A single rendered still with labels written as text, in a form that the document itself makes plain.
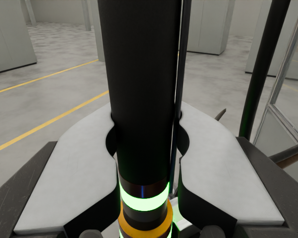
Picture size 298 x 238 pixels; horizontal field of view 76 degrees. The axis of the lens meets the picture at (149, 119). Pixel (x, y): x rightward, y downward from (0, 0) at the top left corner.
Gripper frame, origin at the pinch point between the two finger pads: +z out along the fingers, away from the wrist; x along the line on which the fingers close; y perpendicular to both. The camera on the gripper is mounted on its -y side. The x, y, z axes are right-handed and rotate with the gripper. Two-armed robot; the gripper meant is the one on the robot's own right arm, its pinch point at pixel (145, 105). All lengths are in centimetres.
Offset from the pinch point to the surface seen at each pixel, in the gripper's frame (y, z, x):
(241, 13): 49, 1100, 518
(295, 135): 58, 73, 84
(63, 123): 157, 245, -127
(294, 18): 26, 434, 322
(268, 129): 73, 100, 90
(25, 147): 157, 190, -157
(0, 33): 61, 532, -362
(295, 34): 11, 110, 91
